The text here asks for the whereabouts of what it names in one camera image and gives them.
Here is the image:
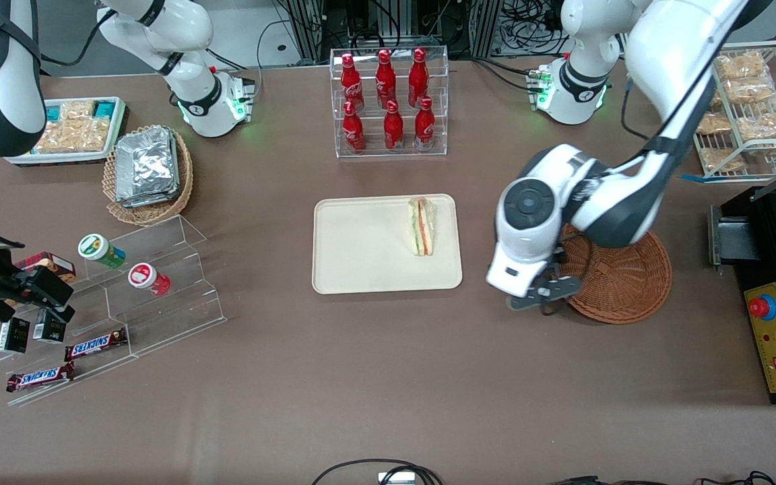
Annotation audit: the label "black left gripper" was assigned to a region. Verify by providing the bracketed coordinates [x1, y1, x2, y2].
[505, 265, 583, 313]

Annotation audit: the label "triangle sandwich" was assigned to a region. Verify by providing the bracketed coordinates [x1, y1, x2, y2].
[407, 196, 438, 257]

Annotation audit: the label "round brown wicker basket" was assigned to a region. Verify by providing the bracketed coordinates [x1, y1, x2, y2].
[556, 226, 673, 325]

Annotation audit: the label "oval light wicker basket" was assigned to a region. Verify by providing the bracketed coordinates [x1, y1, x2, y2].
[102, 125, 194, 226]

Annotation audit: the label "beige rectangular tray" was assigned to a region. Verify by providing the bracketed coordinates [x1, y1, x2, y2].
[312, 193, 463, 295]

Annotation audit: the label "small black box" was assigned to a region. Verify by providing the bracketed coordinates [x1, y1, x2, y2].
[0, 317, 30, 354]
[32, 311, 67, 344]

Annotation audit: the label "red brown carton box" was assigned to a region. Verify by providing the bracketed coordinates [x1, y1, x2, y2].
[14, 251, 77, 284]

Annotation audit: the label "Snickers chocolate bar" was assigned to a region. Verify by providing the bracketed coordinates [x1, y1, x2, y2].
[5, 362, 76, 393]
[65, 327, 128, 362]

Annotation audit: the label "green lidded snack cup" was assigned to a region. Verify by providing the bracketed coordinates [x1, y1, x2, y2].
[77, 233, 127, 269]

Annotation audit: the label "red lidded snack cup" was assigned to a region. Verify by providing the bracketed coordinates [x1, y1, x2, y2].
[127, 263, 172, 296]

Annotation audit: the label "white snack bin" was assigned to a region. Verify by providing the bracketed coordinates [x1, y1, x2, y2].
[4, 96, 129, 166]

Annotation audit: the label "clear acrylic stepped shelf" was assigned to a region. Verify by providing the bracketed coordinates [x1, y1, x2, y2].
[0, 214, 228, 407]

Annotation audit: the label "silver foil pack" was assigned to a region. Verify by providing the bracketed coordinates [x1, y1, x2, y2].
[114, 128, 179, 200]
[119, 182, 182, 209]

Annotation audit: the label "red cola bottle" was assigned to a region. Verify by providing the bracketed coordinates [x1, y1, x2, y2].
[408, 47, 429, 107]
[341, 54, 365, 112]
[415, 96, 436, 150]
[342, 100, 366, 154]
[384, 100, 404, 152]
[376, 48, 397, 108]

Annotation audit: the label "red emergency stop button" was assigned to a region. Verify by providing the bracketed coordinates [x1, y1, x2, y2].
[748, 294, 776, 323]

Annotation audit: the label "bagged pastry snack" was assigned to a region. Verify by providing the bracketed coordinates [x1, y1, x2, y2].
[697, 111, 732, 135]
[737, 98, 776, 141]
[715, 53, 769, 80]
[701, 147, 746, 173]
[725, 77, 776, 104]

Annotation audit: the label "clear acrylic bottle rack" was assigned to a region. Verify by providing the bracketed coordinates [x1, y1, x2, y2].
[329, 46, 449, 159]

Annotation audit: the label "grey metal bracket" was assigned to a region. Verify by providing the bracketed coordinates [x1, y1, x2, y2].
[708, 203, 754, 267]

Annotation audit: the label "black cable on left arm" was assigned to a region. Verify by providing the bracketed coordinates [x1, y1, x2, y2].
[620, 0, 752, 197]

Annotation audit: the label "black edge cable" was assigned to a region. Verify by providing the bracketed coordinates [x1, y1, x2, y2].
[550, 470, 776, 485]

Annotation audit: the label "black looped table cables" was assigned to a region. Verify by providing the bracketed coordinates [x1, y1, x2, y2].
[311, 458, 444, 485]

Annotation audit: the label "aluminium frame post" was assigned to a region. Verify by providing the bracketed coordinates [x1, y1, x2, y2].
[469, 0, 505, 59]
[287, 0, 325, 63]

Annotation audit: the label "black background cable bundle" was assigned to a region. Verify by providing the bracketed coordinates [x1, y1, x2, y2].
[501, 0, 567, 56]

